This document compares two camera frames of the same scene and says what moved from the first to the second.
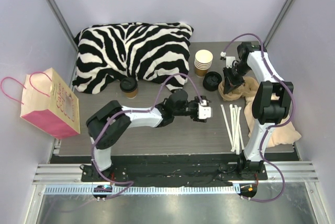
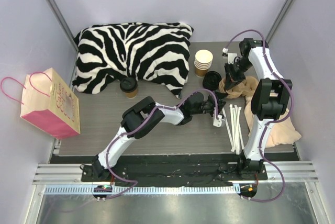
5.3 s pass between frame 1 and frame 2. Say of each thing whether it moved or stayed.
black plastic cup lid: stayed
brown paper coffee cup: stayed
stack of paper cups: stayed
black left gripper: moved
